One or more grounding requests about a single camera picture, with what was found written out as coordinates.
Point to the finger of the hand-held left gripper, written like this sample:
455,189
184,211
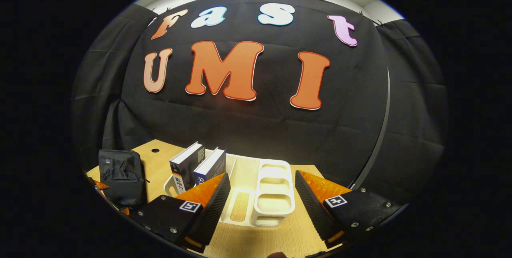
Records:
125,211
101,186

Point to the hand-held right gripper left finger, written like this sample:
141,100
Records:
214,210

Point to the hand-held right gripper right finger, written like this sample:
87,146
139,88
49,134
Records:
314,210

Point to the black schoolbag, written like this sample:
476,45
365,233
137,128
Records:
122,176

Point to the blue book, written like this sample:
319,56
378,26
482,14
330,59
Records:
210,166

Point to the white bookshelf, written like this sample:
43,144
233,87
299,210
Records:
274,186

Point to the black book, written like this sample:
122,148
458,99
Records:
184,172

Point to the grey metal pole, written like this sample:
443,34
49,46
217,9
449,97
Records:
382,130

